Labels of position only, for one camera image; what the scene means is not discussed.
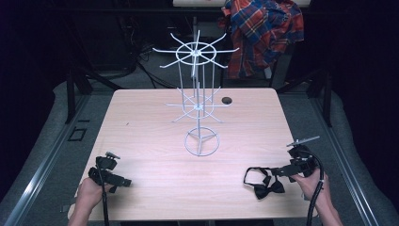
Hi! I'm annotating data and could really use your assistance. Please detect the black floor cables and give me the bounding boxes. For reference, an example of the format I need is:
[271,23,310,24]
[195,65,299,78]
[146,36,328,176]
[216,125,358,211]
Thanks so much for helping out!
[135,43,178,89]

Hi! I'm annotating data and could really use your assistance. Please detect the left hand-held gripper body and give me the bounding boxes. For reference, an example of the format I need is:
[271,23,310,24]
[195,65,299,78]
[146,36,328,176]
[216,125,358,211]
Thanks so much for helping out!
[88,152,121,186]

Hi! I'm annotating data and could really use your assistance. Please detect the person's right hand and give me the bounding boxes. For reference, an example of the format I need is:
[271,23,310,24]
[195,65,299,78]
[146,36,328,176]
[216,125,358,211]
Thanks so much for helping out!
[291,169,331,205]

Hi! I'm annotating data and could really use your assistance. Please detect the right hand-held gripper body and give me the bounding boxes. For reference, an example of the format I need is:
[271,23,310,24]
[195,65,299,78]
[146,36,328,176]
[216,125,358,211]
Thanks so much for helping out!
[285,135,321,179]

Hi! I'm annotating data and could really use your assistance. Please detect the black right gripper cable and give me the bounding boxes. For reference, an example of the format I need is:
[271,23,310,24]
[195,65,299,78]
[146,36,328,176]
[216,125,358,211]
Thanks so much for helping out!
[299,149,326,226]

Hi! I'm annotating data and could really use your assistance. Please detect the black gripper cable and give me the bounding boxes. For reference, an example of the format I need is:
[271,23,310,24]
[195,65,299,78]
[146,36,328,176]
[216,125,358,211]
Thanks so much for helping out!
[95,162,111,226]
[299,149,326,226]

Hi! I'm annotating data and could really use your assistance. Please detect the white wire display rack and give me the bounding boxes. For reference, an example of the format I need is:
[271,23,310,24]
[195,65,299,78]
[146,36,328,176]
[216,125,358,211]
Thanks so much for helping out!
[152,29,240,157]

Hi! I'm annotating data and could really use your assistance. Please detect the metal floor rail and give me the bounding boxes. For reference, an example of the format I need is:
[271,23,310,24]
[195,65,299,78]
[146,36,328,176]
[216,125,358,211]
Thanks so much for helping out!
[2,93,92,226]
[309,93,382,226]

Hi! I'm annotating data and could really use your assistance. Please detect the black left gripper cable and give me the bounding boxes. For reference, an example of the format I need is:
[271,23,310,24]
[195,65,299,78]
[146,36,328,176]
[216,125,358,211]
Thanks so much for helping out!
[95,162,111,226]

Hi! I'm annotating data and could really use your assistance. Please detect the black metal stand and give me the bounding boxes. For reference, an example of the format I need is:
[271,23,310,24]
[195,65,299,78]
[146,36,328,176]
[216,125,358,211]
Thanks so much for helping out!
[276,66,334,128]
[63,66,124,125]

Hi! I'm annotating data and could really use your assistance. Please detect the person's left hand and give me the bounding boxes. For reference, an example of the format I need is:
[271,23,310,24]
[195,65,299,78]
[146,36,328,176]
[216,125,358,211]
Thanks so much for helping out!
[76,176,114,210]

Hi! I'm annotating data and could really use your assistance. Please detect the black bow tie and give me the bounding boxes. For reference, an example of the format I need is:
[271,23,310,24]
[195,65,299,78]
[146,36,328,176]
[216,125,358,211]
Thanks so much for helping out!
[243,167,286,201]

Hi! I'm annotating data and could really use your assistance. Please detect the red blue plaid shirt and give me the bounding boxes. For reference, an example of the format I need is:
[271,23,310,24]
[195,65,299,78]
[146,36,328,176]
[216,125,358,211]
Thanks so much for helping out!
[218,0,306,80]

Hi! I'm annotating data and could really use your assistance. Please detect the black rectangular floor frame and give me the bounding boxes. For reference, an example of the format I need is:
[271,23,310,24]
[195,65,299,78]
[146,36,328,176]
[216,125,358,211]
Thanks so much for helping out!
[67,126,88,142]

